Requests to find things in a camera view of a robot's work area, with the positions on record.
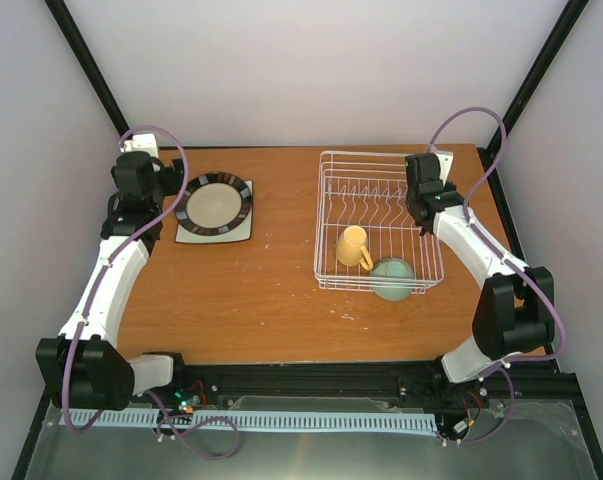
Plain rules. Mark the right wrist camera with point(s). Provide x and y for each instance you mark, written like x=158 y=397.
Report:
x=445 y=160

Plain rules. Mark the green ceramic bowl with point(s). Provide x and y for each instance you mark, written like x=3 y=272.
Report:
x=392 y=279

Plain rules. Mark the white square plate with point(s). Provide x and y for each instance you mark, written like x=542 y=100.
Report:
x=243 y=235

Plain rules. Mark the yellow mug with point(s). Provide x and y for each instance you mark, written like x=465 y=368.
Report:
x=352 y=248

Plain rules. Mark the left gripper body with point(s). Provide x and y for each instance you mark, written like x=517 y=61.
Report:
x=173 y=180

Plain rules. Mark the right black frame post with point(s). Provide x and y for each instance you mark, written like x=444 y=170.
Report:
x=558 y=35

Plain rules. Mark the black frame post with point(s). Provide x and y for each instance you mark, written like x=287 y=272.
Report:
x=558 y=35
x=68 y=27

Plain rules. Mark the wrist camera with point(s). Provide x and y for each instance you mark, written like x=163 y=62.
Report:
x=445 y=160
x=141 y=142

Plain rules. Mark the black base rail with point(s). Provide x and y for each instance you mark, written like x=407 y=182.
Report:
x=409 y=384

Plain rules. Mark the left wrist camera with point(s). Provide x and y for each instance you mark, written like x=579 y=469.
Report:
x=141 y=142

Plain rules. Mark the left black frame post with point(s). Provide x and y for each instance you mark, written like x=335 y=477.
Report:
x=68 y=27

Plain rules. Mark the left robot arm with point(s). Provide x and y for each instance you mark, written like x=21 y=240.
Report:
x=82 y=367

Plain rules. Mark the white wire dish rack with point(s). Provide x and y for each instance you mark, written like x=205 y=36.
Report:
x=369 y=189

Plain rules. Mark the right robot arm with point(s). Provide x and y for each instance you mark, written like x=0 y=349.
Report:
x=515 y=313

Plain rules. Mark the black striped round plate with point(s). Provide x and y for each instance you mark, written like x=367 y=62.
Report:
x=213 y=204

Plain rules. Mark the light blue cable duct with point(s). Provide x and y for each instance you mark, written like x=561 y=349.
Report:
x=269 y=421

